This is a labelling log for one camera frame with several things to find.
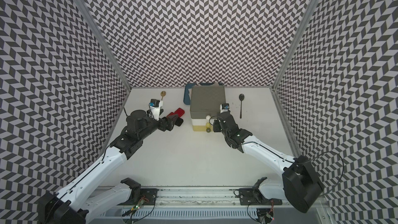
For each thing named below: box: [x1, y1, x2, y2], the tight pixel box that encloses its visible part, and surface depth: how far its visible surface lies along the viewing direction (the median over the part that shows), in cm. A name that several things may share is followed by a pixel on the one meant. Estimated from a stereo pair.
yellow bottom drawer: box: [192, 122, 213, 133], surface depth 95 cm
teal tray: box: [183, 82, 215, 106], surface depth 118 cm
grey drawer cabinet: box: [189, 85, 226, 119], surface depth 91 cm
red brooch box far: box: [174, 107, 186, 118], surface depth 106 cm
